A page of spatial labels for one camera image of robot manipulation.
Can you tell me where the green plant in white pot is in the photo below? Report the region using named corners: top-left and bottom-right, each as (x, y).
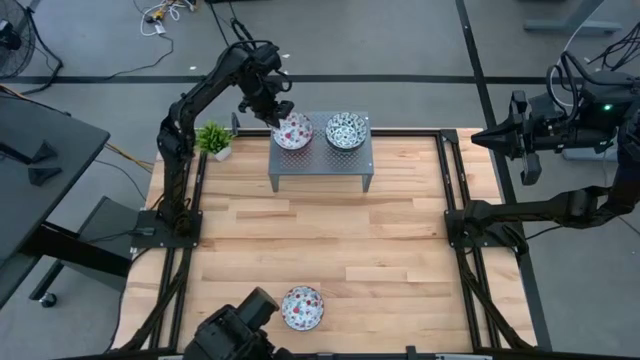
top-left (194, 121), bottom-right (235, 163)

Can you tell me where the red floral mini bowl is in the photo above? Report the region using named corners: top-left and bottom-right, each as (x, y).
top-left (280, 285), bottom-right (325, 332)
top-left (272, 111), bottom-right (315, 152)

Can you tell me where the black floor fan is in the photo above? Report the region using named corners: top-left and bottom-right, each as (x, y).
top-left (0, 0), bottom-right (39, 81)

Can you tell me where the black aluminium station frame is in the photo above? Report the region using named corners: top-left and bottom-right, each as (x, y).
top-left (112, 127), bottom-right (539, 360)

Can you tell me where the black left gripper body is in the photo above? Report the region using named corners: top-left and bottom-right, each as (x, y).
top-left (246, 73), bottom-right (293, 120)

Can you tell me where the teal floral mini bowl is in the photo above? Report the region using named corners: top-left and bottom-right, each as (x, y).
top-left (325, 111), bottom-right (369, 152)

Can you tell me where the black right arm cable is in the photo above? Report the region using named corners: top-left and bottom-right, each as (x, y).
top-left (544, 48), bottom-right (609, 109)

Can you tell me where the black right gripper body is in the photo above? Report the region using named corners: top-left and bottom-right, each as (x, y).
top-left (527, 91), bottom-right (587, 153)

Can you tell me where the orange floor cable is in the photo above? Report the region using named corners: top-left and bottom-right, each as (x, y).
top-left (0, 82), bottom-right (157, 175)

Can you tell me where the grey perforated metal shelf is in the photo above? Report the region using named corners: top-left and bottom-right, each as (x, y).
top-left (267, 110), bottom-right (375, 194)

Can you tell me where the black desk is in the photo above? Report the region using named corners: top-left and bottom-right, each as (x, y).
top-left (0, 93), bottom-right (112, 311)

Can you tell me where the black hanging cable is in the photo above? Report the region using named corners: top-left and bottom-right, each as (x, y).
top-left (205, 0), bottom-right (236, 50)

